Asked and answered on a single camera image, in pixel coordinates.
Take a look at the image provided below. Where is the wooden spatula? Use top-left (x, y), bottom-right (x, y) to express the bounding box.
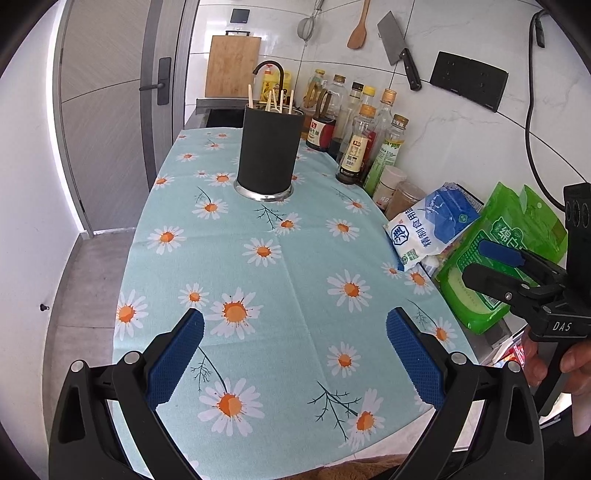
top-left (347, 0), bottom-right (371, 50)

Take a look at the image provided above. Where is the bundle of wooden chopsticks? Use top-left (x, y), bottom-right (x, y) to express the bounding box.
top-left (247, 84), bottom-right (295, 114)

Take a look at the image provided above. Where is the grey door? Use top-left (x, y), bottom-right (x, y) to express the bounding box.
top-left (58, 0), bottom-right (200, 237)

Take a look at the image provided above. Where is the black cylindrical utensil holder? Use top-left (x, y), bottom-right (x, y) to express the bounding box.
top-left (234, 104), bottom-right (305, 203)

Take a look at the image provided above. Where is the yellow dish soap bottle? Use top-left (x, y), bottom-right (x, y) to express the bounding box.
top-left (261, 69), bottom-right (293, 105)

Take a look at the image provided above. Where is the dark kitchen sink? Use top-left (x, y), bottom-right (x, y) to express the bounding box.
top-left (194, 97), bottom-right (250, 129)

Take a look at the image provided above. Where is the colourful printed box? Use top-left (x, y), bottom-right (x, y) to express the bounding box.
top-left (502, 340), bottom-right (528, 366)

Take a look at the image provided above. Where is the black door lock handle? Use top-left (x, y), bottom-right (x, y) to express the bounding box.
top-left (139, 58), bottom-right (172, 105)

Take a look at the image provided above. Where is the row of condiment bottles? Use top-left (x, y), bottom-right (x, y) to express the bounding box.
top-left (302, 69), bottom-right (410, 195)

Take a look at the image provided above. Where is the wooden cutting board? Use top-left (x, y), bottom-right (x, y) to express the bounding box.
top-left (204, 34), bottom-right (262, 99)

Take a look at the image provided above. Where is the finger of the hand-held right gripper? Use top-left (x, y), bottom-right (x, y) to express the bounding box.
top-left (478, 239), bottom-right (568, 287)
top-left (462, 263), bottom-right (562, 315)

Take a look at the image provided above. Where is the dark curved faucet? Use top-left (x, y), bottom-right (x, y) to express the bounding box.
top-left (252, 60), bottom-right (286, 110)

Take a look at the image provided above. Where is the daisy print tablecloth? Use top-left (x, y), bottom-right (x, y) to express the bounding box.
top-left (112, 127), bottom-right (479, 472)

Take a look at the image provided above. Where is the metal mesh strainer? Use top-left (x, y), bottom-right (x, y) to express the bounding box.
top-left (298, 0), bottom-right (324, 43)

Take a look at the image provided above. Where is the steel cleaver with black handle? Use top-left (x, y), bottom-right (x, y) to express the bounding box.
top-left (377, 10), bottom-right (422, 92)

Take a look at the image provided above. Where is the black wall outlet panel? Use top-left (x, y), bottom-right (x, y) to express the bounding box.
top-left (429, 51), bottom-right (509, 113)

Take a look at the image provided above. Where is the blue and white salt bag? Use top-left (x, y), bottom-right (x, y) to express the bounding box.
top-left (383, 182), bottom-right (484, 272)

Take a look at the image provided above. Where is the black power cable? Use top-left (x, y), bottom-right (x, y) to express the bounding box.
top-left (525, 9), bottom-right (567, 214)

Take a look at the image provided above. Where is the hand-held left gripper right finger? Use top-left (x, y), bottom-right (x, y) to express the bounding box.
top-left (387, 307), bottom-right (544, 480)

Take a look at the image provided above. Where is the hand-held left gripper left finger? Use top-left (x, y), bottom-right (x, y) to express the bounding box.
top-left (48, 308), bottom-right (205, 480)

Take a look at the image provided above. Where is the green sugar bag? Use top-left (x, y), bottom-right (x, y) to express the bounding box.
top-left (436, 181), bottom-right (568, 335)

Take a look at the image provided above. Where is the brown spice jar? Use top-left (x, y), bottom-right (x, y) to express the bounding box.
top-left (385, 181), bottom-right (428, 221)

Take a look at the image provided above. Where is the person's right hand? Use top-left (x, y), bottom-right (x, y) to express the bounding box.
top-left (524, 324), bottom-right (591, 396)

